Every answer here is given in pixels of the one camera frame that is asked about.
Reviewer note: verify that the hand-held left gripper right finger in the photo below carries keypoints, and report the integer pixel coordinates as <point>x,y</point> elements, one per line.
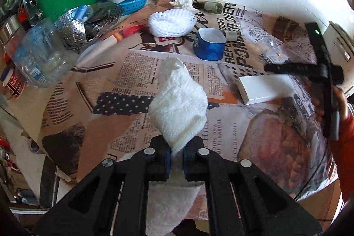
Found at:
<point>186,162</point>

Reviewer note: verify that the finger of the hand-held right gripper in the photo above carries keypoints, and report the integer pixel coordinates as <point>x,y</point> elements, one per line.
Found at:
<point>290,69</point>

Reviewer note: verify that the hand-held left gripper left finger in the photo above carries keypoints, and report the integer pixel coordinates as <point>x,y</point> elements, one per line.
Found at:
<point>167,161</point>

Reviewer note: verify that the white box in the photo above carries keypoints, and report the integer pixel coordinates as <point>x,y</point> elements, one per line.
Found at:
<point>265,89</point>

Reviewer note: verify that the white paper towel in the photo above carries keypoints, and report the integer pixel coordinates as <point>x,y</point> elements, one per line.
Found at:
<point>177,103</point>

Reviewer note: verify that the green glass bottle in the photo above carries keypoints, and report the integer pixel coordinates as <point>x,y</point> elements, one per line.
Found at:
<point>213,7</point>

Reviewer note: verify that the person's right forearm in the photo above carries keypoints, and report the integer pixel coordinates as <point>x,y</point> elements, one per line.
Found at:
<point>344,147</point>

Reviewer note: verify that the person's right hand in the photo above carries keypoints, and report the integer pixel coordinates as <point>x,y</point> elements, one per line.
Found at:
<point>341,104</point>

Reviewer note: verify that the small white cap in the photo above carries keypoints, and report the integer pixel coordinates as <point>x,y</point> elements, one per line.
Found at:
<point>231,35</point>

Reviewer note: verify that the blue and white cup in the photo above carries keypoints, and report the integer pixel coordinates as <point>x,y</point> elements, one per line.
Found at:
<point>208,46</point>

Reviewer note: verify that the newspaper table cover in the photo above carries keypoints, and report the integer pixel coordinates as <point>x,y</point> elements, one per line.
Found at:
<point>138,73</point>

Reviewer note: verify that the crumpled white tissue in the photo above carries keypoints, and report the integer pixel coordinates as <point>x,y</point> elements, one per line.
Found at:
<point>184,2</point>

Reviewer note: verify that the white foam fruit net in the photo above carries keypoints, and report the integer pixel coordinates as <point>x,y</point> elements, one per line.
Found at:
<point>171,21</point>

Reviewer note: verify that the red and white kitchen tool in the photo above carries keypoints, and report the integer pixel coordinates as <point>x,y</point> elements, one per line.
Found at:
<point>107,43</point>

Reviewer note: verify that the steel steamer basket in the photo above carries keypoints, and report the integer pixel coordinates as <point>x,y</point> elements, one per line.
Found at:
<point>83,28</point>

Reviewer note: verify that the blue plastic basket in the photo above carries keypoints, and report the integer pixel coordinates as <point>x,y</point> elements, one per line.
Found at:
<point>132,3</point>

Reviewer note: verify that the crumpled clear plastic bottle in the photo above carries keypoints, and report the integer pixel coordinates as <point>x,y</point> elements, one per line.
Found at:
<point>38,56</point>

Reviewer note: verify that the red blue white can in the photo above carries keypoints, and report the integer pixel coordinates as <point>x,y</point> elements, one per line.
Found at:
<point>12,84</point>

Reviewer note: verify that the silver metal container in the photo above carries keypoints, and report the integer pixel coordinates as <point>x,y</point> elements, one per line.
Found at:
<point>31,1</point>

